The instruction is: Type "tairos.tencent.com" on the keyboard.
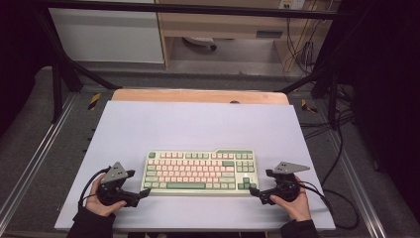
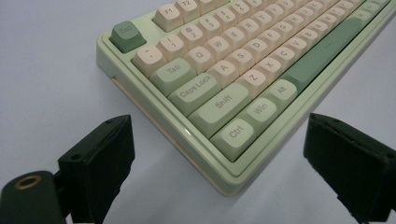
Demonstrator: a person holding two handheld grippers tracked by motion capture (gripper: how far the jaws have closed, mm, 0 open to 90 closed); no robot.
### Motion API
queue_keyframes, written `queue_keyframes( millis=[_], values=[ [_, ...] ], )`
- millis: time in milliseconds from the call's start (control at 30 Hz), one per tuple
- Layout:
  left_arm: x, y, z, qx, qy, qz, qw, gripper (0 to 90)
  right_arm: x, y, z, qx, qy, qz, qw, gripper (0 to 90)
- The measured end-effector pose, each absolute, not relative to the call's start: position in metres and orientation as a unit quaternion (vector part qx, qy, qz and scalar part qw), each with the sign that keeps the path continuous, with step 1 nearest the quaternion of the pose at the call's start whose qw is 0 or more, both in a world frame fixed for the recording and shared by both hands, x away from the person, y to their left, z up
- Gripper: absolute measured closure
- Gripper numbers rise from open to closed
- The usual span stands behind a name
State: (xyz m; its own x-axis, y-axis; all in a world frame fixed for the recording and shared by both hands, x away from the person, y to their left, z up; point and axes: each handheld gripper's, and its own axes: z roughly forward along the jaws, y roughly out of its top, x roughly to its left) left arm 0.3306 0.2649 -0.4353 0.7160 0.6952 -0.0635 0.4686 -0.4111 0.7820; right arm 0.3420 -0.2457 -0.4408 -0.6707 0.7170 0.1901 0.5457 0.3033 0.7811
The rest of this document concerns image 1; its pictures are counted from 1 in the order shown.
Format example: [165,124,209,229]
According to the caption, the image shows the person's right hand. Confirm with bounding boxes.
[269,175,312,222]

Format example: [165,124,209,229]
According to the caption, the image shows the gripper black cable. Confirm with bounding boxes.
[296,179,360,231]
[77,167,112,211]

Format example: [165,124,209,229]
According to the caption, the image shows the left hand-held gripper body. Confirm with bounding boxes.
[97,162,140,208]

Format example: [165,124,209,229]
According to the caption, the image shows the light wooden desk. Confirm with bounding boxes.
[155,0,341,72]

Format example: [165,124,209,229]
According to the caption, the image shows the person's left hand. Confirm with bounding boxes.
[84,174,128,217]

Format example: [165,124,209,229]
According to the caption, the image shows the white wall socket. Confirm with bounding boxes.
[278,0,306,10]

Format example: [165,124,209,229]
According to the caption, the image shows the wooden table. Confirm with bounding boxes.
[111,88,290,106]

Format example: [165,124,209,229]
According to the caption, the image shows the office chair base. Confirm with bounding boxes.
[182,36,218,52]

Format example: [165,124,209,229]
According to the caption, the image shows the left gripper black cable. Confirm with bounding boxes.
[77,167,112,211]

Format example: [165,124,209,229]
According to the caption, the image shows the black frame crossbar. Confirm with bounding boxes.
[33,0,346,21]

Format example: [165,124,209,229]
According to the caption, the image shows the green and cream keyboard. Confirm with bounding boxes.
[140,148,261,197]

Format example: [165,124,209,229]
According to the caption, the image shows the black metal stand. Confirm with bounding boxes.
[278,62,346,130]
[33,9,123,124]

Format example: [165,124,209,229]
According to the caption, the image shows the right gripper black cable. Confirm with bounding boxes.
[296,179,360,231]

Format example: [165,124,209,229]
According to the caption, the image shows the white cabinet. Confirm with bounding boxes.
[49,0,165,64]

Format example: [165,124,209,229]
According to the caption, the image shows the yellow and black tape strip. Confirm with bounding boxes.
[300,98,319,114]
[87,92,102,111]

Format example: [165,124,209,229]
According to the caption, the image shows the hanging cable bundle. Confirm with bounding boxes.
[284,13,320,74]

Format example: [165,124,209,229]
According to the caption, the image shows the aluminium rail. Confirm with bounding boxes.
[325,132,388,238]
[0,93,79,226]

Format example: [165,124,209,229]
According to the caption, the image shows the black floor cables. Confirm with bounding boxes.
[298,108,355,141]

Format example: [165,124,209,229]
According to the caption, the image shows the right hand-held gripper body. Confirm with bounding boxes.
[260,161,311,205]

